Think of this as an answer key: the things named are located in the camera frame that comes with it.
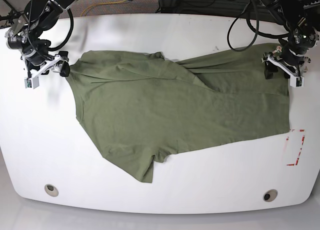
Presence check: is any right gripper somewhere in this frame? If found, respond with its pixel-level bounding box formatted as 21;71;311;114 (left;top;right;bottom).
5;26;71;77

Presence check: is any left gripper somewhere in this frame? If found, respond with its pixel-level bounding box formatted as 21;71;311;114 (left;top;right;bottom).
264;27;320;80

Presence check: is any olive green T-shirt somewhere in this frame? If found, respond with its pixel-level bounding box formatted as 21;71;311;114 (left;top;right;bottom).
67;43;290;183

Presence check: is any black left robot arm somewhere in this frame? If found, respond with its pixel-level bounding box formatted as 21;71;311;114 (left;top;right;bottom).
246;0;320;87

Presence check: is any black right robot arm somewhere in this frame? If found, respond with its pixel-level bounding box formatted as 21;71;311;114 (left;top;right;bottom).
5;0;78;80

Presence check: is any red tape rectangle marking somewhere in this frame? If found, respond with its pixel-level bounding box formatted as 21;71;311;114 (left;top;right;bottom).
282;129;306;167

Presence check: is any right table grommet hole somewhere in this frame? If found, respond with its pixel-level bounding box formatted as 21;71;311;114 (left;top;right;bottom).
263;189;278;202

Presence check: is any table grommet hole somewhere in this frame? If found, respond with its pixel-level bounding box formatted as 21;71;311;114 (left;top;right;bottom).
263;189;278;202
44;184;59;197

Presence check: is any left table grommet hole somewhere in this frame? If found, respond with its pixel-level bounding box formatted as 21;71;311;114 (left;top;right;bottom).
44;184;59;197

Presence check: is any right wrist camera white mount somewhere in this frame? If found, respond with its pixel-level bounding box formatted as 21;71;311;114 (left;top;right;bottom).
24;54;63;89

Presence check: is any yellow cable on floor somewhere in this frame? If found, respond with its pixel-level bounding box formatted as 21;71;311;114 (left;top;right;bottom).
80;0;128;17

